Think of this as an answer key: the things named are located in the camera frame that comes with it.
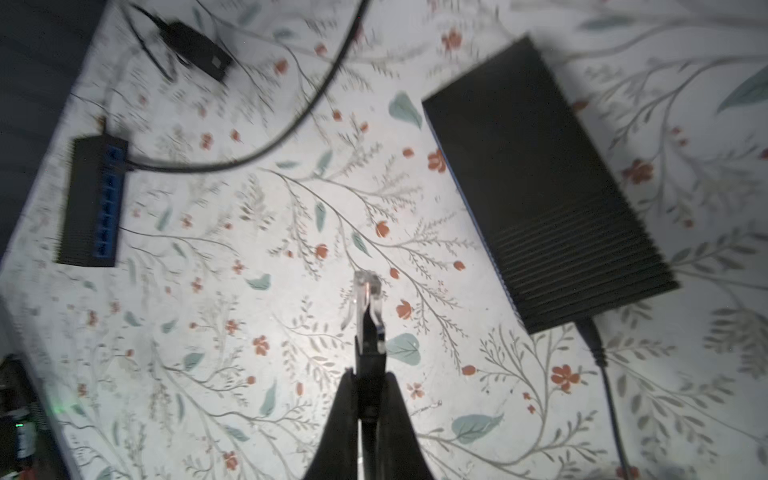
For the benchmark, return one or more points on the black network switch blue ports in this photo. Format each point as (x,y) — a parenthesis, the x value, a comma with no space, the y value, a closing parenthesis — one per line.
(90,232)

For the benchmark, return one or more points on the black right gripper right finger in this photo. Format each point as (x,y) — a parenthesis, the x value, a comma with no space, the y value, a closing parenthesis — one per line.
(399,455)

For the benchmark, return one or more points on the black power adapter with cable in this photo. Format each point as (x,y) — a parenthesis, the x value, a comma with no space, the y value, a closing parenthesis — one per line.
(160,71)

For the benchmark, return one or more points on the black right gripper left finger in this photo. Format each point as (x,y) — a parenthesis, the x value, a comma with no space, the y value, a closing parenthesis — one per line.
(336,456)

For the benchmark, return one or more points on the black ribbed network switch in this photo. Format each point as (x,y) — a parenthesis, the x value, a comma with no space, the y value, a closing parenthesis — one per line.
(563,239)

